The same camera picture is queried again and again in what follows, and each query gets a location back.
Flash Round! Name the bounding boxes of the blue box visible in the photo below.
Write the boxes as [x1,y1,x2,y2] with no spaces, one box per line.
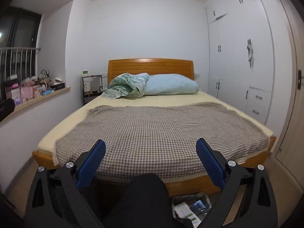
[190,200,206,216]

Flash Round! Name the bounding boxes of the white milk carton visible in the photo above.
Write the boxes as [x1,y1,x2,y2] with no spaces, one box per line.
[174,202,201,227]

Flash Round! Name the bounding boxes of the patterned grey trash bin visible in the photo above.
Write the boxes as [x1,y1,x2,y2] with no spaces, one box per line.
[172,192,212,227]

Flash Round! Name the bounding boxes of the cream mattress sheet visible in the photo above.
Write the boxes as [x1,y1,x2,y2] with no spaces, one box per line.
[37,91,276,157]

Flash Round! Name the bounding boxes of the person's black trouser leg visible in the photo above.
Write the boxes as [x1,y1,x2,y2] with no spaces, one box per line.
[89,173,193,228]

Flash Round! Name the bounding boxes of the brown checkered blanket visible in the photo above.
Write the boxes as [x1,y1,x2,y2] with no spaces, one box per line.
[53,102,269,182]

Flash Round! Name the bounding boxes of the windowsill clutter items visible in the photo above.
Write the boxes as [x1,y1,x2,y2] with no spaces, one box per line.
[4,70,65,105]

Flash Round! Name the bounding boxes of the black bedside shelf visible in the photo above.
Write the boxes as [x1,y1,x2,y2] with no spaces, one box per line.
[81,70,103,105]

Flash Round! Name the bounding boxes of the green crumpled quilt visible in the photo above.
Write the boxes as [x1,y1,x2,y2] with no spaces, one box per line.
[101,73,149,99]

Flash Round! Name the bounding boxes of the light blue pillow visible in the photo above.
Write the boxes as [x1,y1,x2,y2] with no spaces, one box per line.
[145,74,199,96]

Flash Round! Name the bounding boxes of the white wardrobe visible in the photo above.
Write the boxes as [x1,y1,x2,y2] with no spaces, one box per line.
[205,0,293,126]

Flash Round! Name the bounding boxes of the metal window railing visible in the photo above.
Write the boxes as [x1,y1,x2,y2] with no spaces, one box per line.
[0,46,41,101]

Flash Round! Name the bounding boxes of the door with handle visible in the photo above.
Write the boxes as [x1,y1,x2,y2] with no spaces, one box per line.
[274,0,303,188]

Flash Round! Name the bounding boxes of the orange wooden bed frame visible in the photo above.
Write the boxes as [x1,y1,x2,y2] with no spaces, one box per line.
[32,58,271,197]

